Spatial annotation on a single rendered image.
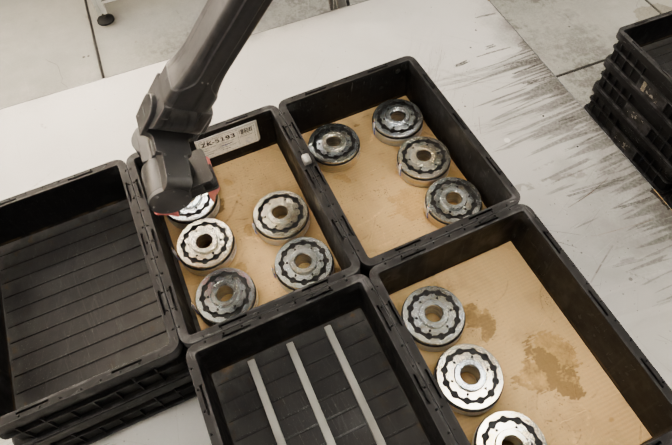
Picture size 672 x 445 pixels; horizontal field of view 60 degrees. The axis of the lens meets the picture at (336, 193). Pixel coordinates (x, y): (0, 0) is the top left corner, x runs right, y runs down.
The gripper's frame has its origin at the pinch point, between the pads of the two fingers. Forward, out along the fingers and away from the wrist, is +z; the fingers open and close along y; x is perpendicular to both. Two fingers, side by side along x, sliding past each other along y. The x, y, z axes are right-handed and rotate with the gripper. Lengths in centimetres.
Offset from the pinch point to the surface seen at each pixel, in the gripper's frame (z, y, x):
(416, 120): 13.4, 45.6, 7.4
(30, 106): 27, -34, 64
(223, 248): 9.7, 1.1, -4.8
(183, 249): 9.2, -5.5, -2.1
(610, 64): 57, 123, 29
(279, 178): 14.1, 15.4, 7.4
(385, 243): 13.9, 28.3, -14.4
